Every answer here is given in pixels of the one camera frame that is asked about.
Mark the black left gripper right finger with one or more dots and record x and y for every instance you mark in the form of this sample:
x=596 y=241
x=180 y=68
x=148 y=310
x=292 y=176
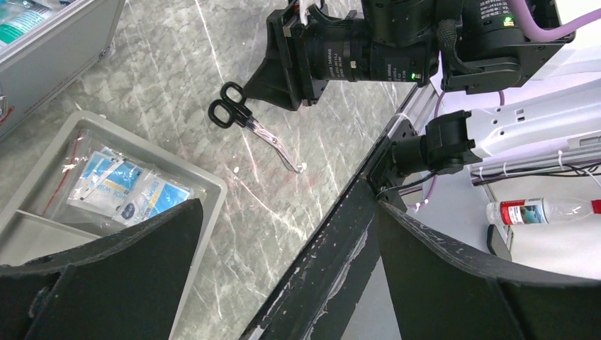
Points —
x=442 y=288

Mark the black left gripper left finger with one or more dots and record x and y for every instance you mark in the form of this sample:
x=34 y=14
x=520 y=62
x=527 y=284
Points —
x=127 y=285

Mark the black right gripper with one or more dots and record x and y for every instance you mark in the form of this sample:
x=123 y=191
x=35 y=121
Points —
x=388 y=41

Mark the black handled scissors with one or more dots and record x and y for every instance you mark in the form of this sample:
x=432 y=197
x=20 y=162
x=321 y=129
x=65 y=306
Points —
x=230 y=109

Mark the alcohol wipes zip bag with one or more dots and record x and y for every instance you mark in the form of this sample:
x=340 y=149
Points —
x=102 y=186

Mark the blue white mask pack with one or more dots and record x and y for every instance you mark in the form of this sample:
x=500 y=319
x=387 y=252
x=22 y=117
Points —
x=20 y=17

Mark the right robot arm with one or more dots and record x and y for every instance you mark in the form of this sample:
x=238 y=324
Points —
x=477 y=46

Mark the grey metal medicine case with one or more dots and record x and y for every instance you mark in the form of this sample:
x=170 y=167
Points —
x=44 y=61

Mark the grey plastic divided tray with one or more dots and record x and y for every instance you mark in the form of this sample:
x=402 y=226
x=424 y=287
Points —
x=26 y=235

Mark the clear water bottle red label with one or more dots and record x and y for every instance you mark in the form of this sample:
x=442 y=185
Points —
x=540 y=211

